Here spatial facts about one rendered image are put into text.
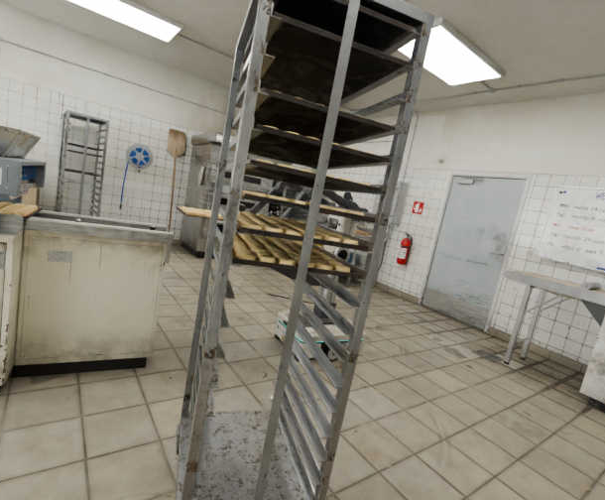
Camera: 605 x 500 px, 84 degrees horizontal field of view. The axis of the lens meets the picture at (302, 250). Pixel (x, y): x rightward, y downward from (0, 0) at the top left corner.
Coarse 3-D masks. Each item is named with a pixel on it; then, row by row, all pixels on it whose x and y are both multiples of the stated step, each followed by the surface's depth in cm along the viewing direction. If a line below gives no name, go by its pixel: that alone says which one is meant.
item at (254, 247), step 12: (240, 240) 124; (252, 240) 128; (264, 240) 135; (276, 240) 142; (288, 240) 149; (240, 252) 102; (252, 252) 105; (264, 252) 107; (276, 252) 112; (288, 252) 119; (300, 252) 126; (312, 252) 129; (288, 264) 101; (312, 264) 104; (324, 264) 107; (336, 264) 112
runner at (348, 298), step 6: (312, 276) 140; (318, 276) 141; (324, 276) 135; (324, 282) 133; (330, 282) 129; (336, 282) 124; (330, 288) 125; (336, 288) 123; (342, 288) 119; (336, 294) 118; (342, 294) 118; (348, 294) 114; (342, 300) 112; (348, 300) 113; (354, 300) 110; (360, 300) 106; (354, 306) 108; (360, 306) 106
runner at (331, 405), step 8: (296, 344) 155; (296, 352) 149; (304, 352) 144; (304, 360) 143; (304, 368) 136; (312, 368) 134; (312, 376) 131; (312, 384) 126; (320, 384) 125; (320, 392) 121; (328, 392) 118; (328, 400) 117; (328, 408) 113; (336, 408) 111
